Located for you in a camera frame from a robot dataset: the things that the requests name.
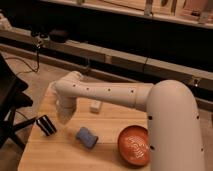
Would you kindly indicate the white paper cup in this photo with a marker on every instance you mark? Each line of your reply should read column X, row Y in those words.
column 51, row 89

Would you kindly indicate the blue sponge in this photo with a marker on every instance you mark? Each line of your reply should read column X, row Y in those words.
column 86, row 137

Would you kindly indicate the black whiteboard eraser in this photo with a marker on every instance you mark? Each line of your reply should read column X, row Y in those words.
column 45, row 124

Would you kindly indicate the black device on ledge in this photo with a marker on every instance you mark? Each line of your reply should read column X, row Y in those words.
column 60, row 36

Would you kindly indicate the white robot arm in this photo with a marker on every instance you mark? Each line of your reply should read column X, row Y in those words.
column 173, row 119

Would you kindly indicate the orange ceramic bowl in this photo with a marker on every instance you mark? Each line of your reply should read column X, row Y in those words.
column 133, row 145

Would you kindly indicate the black office chair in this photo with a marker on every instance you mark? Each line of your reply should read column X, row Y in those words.
column 12, row 97

